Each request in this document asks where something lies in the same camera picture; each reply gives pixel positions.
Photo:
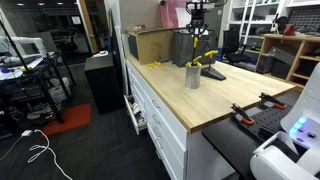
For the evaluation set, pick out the grey storage bin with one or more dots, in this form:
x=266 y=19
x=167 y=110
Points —
x=181 y=48

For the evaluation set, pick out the white plastic bag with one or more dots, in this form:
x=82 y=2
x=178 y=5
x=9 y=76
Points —
x=59 y=90

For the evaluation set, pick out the red tool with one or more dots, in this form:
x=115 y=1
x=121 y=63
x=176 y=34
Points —
x=289 y=30

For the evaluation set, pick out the wooden door frame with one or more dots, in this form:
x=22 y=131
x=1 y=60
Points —
x=87 y=26

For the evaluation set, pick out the brown cardboard box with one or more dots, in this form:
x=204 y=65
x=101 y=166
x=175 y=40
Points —
x=151 y=46

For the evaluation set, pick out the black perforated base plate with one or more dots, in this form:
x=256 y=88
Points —
x=233 y=140

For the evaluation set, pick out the small red object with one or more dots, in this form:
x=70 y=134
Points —
x=139 y=26

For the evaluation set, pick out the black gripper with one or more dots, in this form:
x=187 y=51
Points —
x=197 y=13

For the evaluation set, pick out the wooden shelf unit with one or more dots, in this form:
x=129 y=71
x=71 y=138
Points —
x=296 y=43

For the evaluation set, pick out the black tripod pole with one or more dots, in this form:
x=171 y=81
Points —
x=15 y=46

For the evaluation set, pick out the black orange bar clamp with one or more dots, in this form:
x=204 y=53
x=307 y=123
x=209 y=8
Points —
x=271 y=100
x=242 y=115

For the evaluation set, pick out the white item on cabinet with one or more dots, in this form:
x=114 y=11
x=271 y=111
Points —
x=100 y=53

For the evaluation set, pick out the black square box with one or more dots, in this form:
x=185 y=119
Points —
x=265 y=63

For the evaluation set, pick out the white paper sheet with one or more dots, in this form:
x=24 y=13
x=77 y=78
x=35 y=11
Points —
x=181 y=18

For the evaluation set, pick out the open white drawer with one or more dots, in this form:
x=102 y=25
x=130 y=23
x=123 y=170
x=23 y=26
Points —
x=135 y=115

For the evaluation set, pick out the black hex key stand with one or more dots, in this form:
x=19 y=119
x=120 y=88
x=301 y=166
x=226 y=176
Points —
x=213 y=74

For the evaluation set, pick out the pink plastic bag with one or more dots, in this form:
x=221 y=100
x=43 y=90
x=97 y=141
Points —
x=168 y=13

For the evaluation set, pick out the black office chair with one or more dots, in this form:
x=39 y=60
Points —
x=231 y=41

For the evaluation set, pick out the dark parts drawer organizer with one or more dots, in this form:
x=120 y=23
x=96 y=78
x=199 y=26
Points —
x=305 y=20

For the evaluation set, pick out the small blue object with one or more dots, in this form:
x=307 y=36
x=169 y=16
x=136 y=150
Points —
x=4 y=70

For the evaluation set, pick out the grey box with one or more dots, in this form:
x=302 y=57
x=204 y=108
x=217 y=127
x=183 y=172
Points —
x=281 y=55

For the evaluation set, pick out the dark flat board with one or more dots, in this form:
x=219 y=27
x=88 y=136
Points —
x=160 y=29

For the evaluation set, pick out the grey metal cylinder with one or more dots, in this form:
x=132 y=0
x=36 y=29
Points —
x=192 y=77

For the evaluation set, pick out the white shelf rack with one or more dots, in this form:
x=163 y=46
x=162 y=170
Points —
x=253 y=23

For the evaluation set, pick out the white drawer cabinet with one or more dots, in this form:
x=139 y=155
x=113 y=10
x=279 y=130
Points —
x=166 y=133

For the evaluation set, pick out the small yellow object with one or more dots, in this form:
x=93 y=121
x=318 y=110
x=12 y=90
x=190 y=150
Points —
x=26 y=69

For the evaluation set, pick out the white power adapter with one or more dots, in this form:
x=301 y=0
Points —
x=27 y=133

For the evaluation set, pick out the red floor mat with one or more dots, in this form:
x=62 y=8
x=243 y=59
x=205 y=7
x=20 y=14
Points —
x=71 y=118

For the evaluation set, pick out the black floor cabinet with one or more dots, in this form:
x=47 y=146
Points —
x=103 y=83

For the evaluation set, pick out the black low box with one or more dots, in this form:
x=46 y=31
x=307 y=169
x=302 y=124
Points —
x=280 y=70

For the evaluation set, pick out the black metal cart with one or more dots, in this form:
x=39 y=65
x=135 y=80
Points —
x=43 y=86

